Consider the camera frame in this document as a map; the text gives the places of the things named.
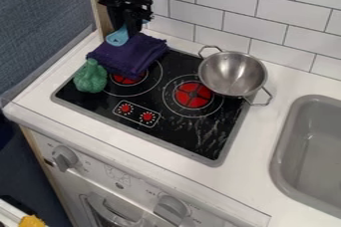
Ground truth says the light blue brush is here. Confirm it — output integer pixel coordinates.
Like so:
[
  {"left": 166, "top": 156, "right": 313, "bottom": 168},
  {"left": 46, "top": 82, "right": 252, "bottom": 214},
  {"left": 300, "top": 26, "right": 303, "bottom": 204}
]
[{"left": 104, "top": 22, "right": 133, "bottom": 47}]

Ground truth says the silver pot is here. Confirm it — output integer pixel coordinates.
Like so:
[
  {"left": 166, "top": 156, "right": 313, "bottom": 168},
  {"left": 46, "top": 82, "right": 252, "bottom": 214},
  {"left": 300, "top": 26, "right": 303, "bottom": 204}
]
[{"left": 195, "top": 44, "right": 275, "bottom": 108}]

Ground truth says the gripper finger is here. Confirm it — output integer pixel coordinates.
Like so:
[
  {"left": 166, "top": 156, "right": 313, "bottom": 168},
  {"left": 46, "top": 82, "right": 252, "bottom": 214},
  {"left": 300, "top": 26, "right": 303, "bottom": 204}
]
[
  {"left": 124, "top": 8, "right": 145, "bottom": 38},
  {"left": 106, "top": 5, "right": 127, "bottom": 33}
]

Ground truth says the green toy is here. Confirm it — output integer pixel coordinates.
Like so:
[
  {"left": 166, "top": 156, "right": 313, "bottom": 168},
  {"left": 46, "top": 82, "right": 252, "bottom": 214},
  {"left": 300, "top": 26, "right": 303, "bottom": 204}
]
[{"left": 72, "top": 57, "right": 110, "bottom": 95}]

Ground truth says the toy stove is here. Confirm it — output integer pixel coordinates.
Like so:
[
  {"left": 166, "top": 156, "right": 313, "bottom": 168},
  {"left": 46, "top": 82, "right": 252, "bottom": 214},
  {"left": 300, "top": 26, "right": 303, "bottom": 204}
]
[{"left": 49, "top": 46, "right": 251, "bottom": 168}]

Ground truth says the toy sink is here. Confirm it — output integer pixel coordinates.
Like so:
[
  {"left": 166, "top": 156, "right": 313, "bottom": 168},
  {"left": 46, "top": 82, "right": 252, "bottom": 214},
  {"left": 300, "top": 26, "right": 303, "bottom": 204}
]
[{"left": 268, "top": 94, "right": 341, "bottom": 219}]

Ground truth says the blue cloth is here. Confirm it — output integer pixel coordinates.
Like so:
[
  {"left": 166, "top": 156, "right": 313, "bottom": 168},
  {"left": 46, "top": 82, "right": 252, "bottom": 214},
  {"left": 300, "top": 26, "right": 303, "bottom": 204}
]
[{"left": 85, "top": 32, "right": 172, "bottom": 81}]

